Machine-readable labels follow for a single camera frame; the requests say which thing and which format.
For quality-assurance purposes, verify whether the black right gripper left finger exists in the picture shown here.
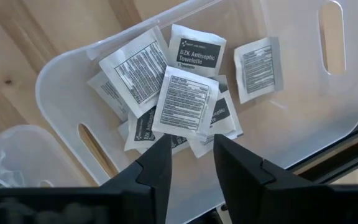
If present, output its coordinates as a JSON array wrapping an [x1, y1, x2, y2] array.
[[0, 134, 173, 224]]

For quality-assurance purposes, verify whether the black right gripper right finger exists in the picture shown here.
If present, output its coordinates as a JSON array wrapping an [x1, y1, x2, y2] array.
[[213, 134, 358, 224]]

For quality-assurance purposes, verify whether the large clear plastic container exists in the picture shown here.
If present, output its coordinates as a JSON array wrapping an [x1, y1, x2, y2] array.
[[0, 124, 85, 190]]

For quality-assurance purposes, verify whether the small clear plastic container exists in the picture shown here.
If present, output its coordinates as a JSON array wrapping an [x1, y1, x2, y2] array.
[[35, 0, 358, 224]]

